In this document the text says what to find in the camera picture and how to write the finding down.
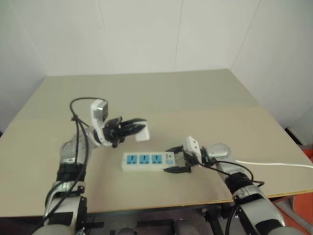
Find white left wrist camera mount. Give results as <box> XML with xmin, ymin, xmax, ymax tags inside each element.
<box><xmin>89</xmin><ymin>99</ymin><xmax>111</xmax><ymax>147</ymax></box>

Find white power strip cable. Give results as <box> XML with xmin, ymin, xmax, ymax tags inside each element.
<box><xmin>235</xmin><ymin>159</ymin><xmax>313</xmax><ymax>169</ymax></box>

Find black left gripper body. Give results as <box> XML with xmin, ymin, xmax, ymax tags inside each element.
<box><xmin>102</xmin><ymin>117</ymin><xmax>126</xmax><ymax>149</ymax></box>

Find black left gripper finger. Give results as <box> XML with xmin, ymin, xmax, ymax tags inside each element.
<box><xmin>121</xmin><ymin>117</ymin><xmax>148</xmax><ymax>129</ymax></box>
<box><xmin>120</xmin><ymin>124</ymin><xmax>146</xmax><ymax>138</ymax></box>

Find orange object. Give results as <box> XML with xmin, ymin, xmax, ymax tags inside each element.
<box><xmin>292</xmin><ymin>190</ymin><xmax>313</xmax><ymax>235</ymax></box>

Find black table frame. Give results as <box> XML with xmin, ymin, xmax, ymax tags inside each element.
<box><xmin>84</xmin><ymin>202</ymin><xmax>237</xmax><ymax>235</ymax></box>

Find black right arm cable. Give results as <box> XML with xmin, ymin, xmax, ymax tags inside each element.
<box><xmin>197</xmin><ymin>159</ymin><xmax>266</xmax><ymax>235</ymax></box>

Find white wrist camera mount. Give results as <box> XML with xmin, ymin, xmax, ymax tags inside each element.
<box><xmin>89</xmin><ymin>99</ymin><xmax>111</xmax><ymax>147</ymax></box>
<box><xmin>183</xmin><ymin>136</ymin><xmax>202</xmax><ymax>164</ymax></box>

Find white power strip blue sockets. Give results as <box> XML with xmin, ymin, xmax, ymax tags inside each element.
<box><xmin>121</xmin><ymin>151</ymin><xmax>176</xmax><ymax>172</ymax></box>

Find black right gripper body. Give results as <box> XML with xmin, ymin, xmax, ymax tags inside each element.
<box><xmin>182</xmin><ymin>149</ymin><xmax>199</xmax><ymax>173</ymax></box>

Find dark rounded shape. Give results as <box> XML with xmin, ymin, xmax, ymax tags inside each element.
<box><xmin>116</xmin><ymin>227</ymin><xmax>138</xmax><ymax>235</ymax></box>

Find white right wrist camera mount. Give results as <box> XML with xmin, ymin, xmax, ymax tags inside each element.
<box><xmin>183</xmin><ymin>136</ymin><xmax>202</xmax><ymax>164</ymax></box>

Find white charger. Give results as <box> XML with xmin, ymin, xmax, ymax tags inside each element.
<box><xmin>134</xmin><ymin>119</ymin><xmax>151</xmax><ymax>142</ymax></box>

